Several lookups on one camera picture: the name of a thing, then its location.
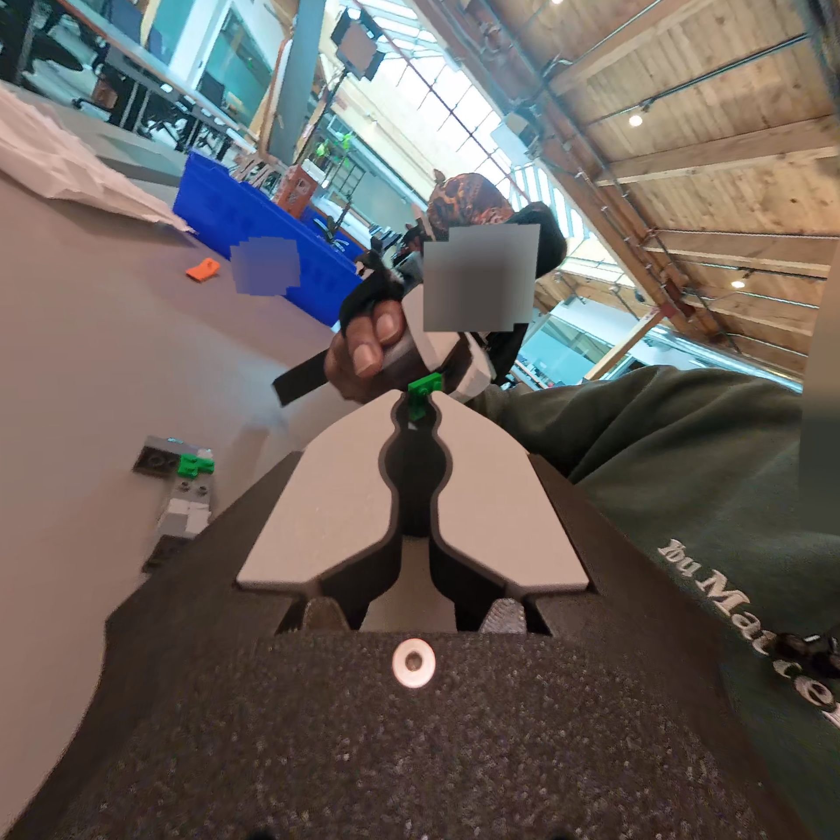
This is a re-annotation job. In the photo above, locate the grey white brick column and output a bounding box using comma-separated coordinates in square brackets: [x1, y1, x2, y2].
[141, 470, 219, 573]

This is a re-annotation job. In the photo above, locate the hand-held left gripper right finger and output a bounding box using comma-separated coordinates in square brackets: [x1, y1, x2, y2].
[431, 392, 590, 595]

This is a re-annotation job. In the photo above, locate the white crumpled bag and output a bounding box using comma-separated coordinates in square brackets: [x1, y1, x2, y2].
[0, 84, 193, 236]

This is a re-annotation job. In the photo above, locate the orange carton box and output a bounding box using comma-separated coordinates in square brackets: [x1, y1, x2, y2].
[275, 163, 328, 219]

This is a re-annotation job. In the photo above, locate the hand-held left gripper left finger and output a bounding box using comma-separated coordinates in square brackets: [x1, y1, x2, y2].
[237, 392, 405, 592]

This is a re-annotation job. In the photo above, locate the blue plastic bin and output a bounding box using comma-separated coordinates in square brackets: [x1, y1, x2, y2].
[172, 147, 363, 328]

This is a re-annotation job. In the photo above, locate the black curved strap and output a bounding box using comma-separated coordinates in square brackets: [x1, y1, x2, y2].
[271, 348, 337, 409]

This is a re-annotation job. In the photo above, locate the person's right hand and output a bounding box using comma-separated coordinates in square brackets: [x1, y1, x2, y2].
[323, 300, 409, 404]

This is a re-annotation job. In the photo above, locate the wooden office table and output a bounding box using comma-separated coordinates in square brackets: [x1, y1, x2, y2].
[0, 0, 253, 153]

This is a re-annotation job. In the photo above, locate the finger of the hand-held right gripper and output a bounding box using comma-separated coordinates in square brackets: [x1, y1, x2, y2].
[393, 285, 463, 397]
[452, 329, 498, 393]

